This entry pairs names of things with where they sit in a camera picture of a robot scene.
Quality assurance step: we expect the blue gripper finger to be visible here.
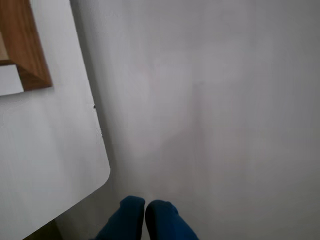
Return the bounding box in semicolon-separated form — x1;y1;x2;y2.
145;199;201;240
95;195;147;240

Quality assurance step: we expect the wooden chessboard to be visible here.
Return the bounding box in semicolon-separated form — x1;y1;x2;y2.
0;0;54;92

